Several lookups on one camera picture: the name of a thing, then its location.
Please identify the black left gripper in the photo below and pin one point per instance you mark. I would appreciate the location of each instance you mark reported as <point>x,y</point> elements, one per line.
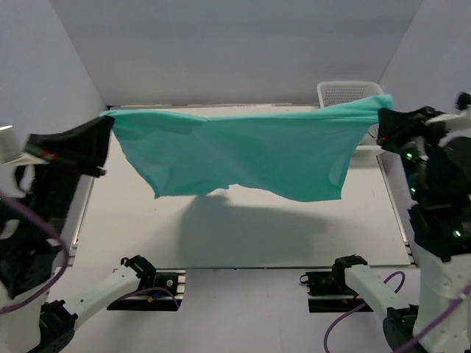
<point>81,146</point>

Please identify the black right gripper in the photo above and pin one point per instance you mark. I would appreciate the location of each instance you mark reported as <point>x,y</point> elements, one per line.
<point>394,124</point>

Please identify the teal green t-shirt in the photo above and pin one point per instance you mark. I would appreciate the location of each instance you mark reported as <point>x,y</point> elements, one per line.
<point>302,156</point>

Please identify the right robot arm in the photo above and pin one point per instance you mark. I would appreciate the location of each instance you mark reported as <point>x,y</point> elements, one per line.
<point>435,157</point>

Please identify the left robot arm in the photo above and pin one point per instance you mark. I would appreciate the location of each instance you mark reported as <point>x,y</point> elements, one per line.
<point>31,228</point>

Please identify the white plastic laundry basket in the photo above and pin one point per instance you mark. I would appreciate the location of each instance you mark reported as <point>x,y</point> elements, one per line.
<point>348,97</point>

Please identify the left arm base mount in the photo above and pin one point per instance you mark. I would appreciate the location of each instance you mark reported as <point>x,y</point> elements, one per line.
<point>162,293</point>

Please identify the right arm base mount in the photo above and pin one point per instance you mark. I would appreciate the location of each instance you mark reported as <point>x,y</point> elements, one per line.
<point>325,296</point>

